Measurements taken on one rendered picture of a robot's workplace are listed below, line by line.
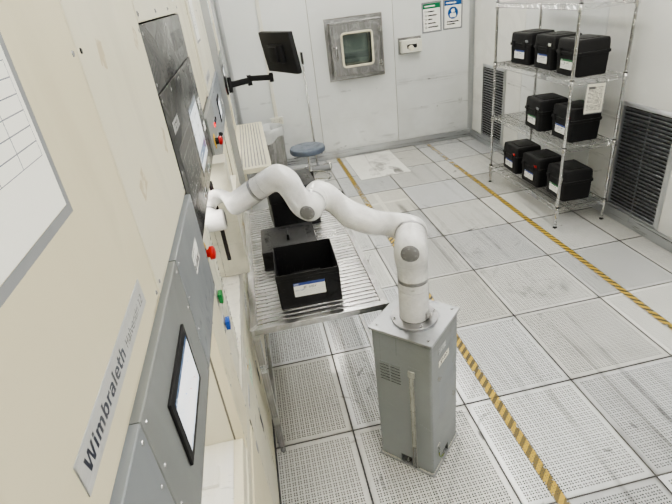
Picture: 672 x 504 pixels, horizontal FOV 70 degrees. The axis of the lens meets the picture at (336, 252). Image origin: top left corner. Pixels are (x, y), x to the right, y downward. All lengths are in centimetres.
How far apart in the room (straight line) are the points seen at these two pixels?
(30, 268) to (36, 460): 15
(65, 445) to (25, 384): 8
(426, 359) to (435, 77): 505
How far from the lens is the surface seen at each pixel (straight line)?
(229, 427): 152
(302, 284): 209
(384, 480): 244
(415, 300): 190
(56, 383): 49
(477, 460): 251
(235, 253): 222
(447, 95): 670
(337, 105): 630
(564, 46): 429
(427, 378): 201
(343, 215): 177
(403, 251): 172
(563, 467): 256
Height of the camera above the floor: 198
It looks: 29 degrees down
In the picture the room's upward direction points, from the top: 7 degrees counter-clockwise
